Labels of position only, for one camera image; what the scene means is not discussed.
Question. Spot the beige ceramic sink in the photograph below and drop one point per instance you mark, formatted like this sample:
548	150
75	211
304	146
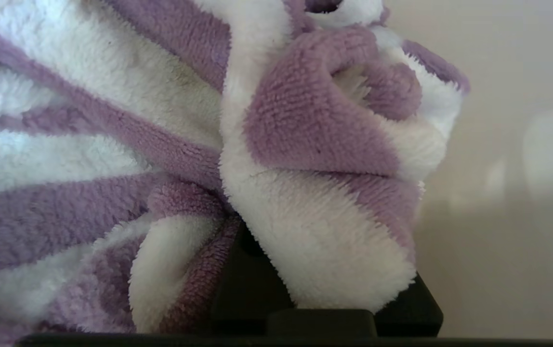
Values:
498	144

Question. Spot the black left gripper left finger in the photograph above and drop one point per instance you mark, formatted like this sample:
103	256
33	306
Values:
243	289

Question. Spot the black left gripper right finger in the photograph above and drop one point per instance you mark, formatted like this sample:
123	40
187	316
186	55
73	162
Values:
411	313

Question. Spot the purple white striped towel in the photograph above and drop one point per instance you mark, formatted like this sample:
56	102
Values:
161	144

